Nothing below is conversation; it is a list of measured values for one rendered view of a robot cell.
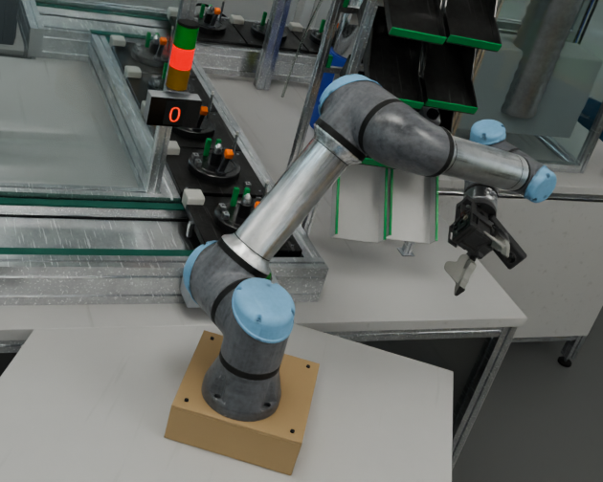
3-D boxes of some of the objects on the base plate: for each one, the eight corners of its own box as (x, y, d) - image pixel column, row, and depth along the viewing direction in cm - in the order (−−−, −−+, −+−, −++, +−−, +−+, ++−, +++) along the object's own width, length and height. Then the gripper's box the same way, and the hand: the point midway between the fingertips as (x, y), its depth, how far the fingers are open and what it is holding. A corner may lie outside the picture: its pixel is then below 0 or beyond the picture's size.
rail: (318, 301, 226) (329, 265, 221) (-76, 306, 189) (-74, 262, 184) (310, 288, 231) (322, 251, 225) (-77, 290, 193) (-75, 247, 188)
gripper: (432, 224, 206) (424, 285, 191) (493, 171, 193) (490, 232, 179) (461, 245, 208) (456, 307, 193) (524, 193, 196) (524, 256, 181)
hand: (483, 279), depth 187 cm, fingers open, 14 cm apart
